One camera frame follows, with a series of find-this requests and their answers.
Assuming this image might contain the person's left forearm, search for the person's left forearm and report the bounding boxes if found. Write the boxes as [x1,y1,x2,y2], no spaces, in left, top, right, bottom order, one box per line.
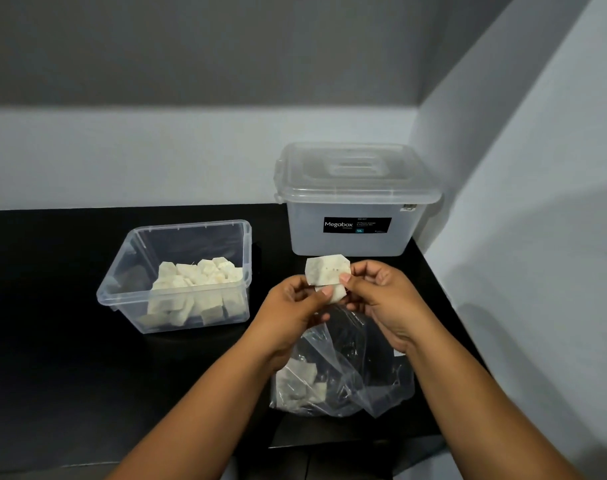
[106,339,284,480]

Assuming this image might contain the white block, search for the white block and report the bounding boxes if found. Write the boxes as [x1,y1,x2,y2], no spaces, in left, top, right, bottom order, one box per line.
[315,283,348,305]
[304,254,352,287]

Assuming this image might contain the clear plastic bag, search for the clear plastic bag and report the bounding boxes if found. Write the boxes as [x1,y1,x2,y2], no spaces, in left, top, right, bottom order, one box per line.
[269,303,416,420]

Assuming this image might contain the person's left hand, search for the person's left hand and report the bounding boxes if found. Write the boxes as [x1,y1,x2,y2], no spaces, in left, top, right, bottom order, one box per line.
[247,274,334,371]

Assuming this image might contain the group of white paper pouches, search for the group of white paper pouches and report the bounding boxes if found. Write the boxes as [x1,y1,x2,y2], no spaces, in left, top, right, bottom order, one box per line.
[138,256,248,329]

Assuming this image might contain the person's right forearm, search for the person's right forearm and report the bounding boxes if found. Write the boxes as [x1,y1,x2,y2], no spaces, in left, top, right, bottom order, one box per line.
[401,329,587,480]

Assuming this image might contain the white blocks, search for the white blocks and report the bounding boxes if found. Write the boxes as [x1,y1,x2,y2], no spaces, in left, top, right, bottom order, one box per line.
[275,358,329,411]

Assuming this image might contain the dark cabinet front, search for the dark cabinet front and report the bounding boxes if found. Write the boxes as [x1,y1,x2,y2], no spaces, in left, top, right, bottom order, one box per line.
[267,433,449,480]

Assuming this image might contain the small clear bin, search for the small clear bin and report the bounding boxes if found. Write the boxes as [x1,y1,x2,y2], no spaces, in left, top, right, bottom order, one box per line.
[95,219,254,335]

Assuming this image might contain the person's right hand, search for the person's right hand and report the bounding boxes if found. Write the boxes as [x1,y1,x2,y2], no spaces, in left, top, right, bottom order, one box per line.
[338,259,435,355]

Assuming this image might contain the large translucent storage container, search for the large translucent storage container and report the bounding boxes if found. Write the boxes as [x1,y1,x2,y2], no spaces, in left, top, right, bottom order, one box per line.
[287,199,428,257]

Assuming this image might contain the translucent lid with handle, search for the translucent lid with handle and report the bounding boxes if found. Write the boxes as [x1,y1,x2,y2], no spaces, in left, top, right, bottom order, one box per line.
[273,141,444,206]

